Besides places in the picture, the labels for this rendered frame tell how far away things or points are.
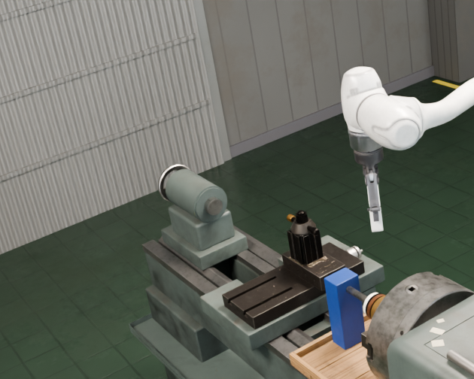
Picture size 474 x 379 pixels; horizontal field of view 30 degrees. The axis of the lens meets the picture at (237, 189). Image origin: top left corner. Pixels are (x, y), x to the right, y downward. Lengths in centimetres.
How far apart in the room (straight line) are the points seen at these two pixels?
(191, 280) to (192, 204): 26
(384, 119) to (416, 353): 53
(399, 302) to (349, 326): 41
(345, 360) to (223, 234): 81
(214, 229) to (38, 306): 196
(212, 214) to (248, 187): 256
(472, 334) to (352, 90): 65
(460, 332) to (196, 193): 132
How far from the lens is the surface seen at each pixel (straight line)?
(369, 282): 293
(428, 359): 201
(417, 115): 214
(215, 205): 312
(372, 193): 231
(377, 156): 232
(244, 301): 278
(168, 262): 328
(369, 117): 214
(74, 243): 549
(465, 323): 210
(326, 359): 264
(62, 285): 509
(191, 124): 586
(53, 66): 539
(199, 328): 322
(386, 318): 225
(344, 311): 259
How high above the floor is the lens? 249
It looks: 26 degrees down
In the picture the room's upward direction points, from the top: 11 degrees counter-clockwise
